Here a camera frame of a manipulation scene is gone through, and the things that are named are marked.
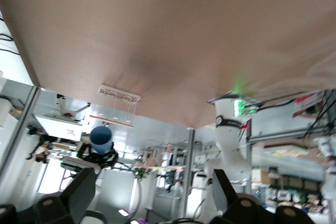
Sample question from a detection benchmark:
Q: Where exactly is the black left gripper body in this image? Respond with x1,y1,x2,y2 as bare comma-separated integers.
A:
78,152,119,168

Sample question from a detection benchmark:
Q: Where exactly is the white wire dish rack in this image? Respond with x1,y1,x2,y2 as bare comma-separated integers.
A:
89,84,141,130

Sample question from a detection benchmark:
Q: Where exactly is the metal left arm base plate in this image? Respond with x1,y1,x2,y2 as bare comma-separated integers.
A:
208,91,260,119

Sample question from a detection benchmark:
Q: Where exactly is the green plant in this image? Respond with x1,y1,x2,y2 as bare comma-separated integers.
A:
132,167,150,182

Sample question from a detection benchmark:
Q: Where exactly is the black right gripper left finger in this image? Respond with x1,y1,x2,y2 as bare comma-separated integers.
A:
0,167,97,224

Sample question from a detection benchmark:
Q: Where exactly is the blue plastic cup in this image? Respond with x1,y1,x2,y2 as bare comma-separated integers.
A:
89,126,113,154

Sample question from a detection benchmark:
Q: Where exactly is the aluminium frame profile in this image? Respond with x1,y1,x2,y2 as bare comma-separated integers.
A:
181,128,196,219

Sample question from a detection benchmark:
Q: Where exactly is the brown table cover sheet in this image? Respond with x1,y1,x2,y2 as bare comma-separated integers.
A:
0,0,336,130

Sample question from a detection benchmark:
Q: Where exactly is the aluminium frame post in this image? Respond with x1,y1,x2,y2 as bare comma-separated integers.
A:
0,86,41,180

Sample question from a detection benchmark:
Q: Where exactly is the white board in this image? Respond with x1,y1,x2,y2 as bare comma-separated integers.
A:
35,115,82,141

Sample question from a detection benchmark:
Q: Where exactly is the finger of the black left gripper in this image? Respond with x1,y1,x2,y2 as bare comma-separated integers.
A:
77,142,91,158
108,142,119,157

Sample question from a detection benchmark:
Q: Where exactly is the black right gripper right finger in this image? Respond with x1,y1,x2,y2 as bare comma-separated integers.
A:
209,168,316,224

